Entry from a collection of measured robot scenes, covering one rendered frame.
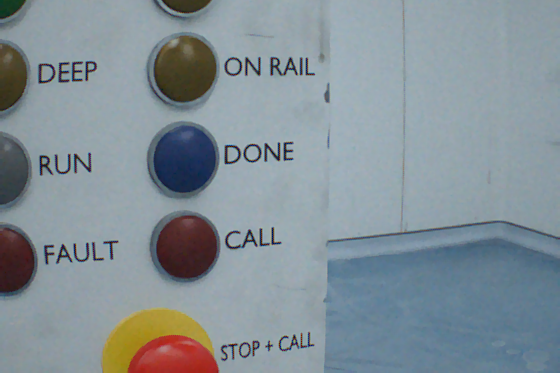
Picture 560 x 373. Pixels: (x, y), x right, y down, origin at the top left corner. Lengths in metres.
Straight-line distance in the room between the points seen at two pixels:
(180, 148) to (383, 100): 3.91
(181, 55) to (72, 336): 0.12
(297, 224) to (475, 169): 4.26
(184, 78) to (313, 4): 0.07
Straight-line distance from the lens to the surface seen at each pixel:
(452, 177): 4.49
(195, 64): 0.31
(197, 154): 0.31
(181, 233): 0.31
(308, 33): 0.34
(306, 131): 0.34
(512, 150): 4.66
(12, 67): 0.29
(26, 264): 0.30
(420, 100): 4.32
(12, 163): 0.29
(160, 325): 0.32
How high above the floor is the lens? 1.04
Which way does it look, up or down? 7 degrees down
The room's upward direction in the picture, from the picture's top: straight up
